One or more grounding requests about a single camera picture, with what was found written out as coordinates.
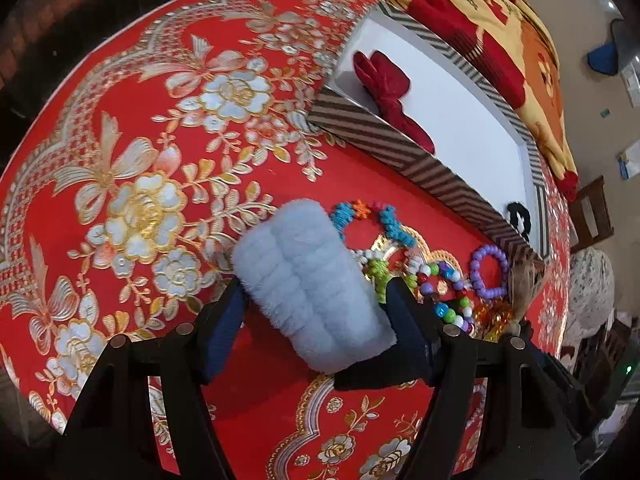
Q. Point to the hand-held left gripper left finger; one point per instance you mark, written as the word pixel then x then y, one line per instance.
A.
pixel 226 332

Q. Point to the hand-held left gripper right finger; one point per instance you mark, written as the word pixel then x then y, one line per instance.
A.
pixel 407 332

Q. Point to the light blue fluffy scrunchie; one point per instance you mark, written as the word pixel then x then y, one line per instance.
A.
pixel 310 285

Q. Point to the leopard print hair bow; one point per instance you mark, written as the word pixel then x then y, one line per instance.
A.
pixel 525 285

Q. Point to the black scrunchie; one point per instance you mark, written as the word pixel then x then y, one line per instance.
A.
pixel 511 210

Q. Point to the striped-rim white tray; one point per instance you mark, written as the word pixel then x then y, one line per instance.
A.
pixel 450 125

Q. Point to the pale floral chair cushion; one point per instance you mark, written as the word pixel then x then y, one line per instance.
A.
pixel 592 290

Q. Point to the wooden chair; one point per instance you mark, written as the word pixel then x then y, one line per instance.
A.
pixel 597 210

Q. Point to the red floral tablecloth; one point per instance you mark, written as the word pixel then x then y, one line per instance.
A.
pixel 150 160

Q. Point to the red velvet bow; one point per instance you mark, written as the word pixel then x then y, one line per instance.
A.
pixel 385 85

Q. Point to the red yellow patchwork blanket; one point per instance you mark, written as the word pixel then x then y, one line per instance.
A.
pixel 525 60

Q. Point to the wall calendar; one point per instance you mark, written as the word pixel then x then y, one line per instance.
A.
pixel 625 165

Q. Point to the blue wall bag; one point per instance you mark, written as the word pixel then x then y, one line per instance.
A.
pixel 602 57

